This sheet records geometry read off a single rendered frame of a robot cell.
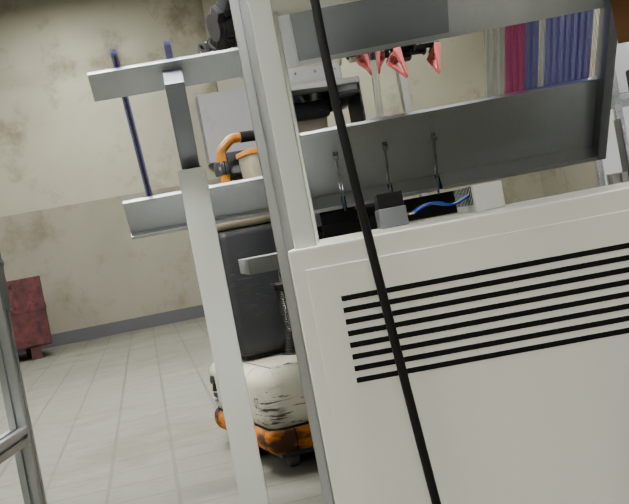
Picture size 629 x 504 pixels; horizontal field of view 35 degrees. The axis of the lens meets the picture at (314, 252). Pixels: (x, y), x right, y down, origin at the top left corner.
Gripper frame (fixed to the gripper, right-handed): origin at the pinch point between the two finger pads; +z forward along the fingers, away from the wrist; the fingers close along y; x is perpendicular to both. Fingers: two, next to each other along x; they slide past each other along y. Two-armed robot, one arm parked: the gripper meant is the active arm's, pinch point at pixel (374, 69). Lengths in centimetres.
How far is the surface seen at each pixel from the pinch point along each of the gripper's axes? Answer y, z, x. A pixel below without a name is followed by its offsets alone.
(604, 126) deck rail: 48, 7, 21
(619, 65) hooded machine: 199, -335, 344
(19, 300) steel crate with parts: -281, -348, 509
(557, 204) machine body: 16, 71, -36
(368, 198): -4.8, 8.0, 31.0
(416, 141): 7.5, 3.3, 20.0
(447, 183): 13.4, 7.8, 30.7
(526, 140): 32.2, 3.6, 25.5
